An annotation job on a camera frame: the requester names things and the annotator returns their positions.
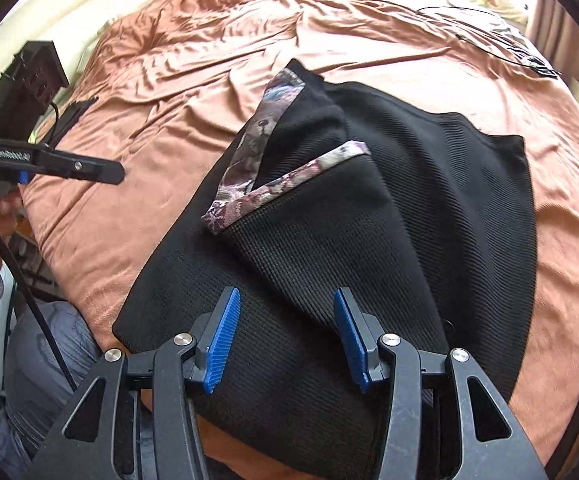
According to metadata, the pink curtain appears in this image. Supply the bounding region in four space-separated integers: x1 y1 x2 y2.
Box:
525 0 579 81

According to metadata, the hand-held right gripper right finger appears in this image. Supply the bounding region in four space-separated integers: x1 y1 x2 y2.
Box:
333 287 547 480

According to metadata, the folded black garment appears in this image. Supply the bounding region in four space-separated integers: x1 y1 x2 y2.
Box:
44 96 99 146

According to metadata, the person's left leg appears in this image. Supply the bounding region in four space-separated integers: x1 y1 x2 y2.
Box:
2 300 120 461

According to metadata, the black t-shirt with patterned trim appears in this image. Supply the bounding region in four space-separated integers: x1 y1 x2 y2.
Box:
112 57 537 480

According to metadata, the thick black cable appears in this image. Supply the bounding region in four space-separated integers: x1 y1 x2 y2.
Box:
0 212 79 393

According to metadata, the brown blanket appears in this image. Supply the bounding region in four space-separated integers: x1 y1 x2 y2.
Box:
19 0 579 480

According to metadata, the thin black cable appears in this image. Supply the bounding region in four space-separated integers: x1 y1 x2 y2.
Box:
417 6 545 68

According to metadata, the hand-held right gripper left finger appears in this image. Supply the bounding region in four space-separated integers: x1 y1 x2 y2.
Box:
32 286 242 480

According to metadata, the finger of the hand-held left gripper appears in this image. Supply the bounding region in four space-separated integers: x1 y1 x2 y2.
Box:
44 150 126 185

